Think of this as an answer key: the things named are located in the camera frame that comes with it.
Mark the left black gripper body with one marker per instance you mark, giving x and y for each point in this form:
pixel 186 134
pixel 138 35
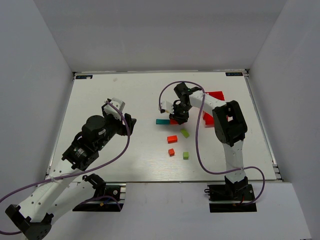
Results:
pixel 122 124

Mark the dark table corner label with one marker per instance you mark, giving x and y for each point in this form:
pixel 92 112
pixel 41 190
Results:
pixel 234 74

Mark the red cube wood block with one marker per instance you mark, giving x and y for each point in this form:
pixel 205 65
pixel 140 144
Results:
pixel 171 152

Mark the red arch wood block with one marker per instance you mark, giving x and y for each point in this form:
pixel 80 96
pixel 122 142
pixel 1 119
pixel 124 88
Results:
pixel 174 122

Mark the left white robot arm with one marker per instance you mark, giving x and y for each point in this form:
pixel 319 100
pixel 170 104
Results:
pixel 33 216

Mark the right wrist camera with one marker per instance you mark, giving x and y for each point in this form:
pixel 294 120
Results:
pixel 166 105

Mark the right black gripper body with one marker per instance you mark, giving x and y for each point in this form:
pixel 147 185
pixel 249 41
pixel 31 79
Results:
pixel 179 116

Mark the teal long wood block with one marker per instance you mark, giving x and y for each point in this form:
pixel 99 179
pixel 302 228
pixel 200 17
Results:
pixel 162 121

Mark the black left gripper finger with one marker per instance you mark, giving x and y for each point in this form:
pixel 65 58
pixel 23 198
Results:
pixel 132 124
pixel 126 120

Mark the red rectangular wood block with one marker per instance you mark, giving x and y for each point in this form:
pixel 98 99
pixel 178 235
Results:
pixel 172 139

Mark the red plastic bin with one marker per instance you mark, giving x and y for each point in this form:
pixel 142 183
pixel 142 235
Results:
pixel 208 119

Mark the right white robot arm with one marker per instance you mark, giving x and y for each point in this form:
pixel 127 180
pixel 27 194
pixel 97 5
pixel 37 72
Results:
pixel 229 127

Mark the green cube wood block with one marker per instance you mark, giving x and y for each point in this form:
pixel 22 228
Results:
pixel 185 155

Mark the left table corner label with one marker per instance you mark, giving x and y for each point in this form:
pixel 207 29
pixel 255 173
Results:
pixel 83 77

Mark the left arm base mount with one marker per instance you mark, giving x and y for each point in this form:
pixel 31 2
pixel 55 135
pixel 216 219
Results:
pixel 106 197

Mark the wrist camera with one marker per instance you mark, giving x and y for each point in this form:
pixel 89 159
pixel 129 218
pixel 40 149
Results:
pixel 113 107
pixel 166 105

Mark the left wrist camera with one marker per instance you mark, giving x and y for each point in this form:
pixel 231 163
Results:
pixel 113 107

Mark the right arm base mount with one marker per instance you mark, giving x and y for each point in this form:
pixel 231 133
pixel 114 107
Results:
pixel 221 201

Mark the green rectangular wood block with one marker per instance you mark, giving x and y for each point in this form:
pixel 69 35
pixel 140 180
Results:
pixel 185 133

